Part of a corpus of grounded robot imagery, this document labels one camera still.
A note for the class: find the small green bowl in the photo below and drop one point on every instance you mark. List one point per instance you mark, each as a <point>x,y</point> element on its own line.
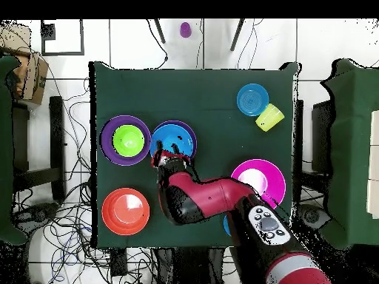
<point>128,140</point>

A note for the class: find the purple bowl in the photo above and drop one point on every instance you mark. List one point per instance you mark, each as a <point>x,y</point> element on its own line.
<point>106,139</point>
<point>194,136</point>

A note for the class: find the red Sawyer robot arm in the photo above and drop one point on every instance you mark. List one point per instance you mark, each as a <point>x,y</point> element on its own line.
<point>207,195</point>

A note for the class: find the orange bowl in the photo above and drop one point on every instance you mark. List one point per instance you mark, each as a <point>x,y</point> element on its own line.
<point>125,211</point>

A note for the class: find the dark green table cloth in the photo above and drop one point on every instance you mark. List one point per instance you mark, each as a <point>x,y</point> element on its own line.
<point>207,88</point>

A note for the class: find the translucent blue small bowl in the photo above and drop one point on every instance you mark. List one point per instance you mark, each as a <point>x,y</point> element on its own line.
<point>252,99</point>
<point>226,226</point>

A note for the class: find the translucent yellow cup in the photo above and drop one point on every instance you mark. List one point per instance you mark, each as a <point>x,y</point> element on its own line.
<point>269,117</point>

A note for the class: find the large pink bowl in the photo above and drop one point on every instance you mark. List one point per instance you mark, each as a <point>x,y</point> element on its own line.
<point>275,177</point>

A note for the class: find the black tripod leg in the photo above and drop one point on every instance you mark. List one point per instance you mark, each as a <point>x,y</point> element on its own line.
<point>237,35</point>
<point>160,31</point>

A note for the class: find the purple cup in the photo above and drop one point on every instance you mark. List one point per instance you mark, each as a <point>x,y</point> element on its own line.
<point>185,29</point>

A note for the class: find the cardboard box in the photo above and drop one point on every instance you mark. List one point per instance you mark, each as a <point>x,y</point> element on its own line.
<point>32,77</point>

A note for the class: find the green cloth covered table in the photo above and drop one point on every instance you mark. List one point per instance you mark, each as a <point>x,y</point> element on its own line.
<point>352,153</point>
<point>6,148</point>

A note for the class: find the black metal frame stand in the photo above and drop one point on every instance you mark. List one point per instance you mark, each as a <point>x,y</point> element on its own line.
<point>57,142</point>

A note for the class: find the black square floor frame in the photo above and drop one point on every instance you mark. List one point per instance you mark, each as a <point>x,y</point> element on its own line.
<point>62,53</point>

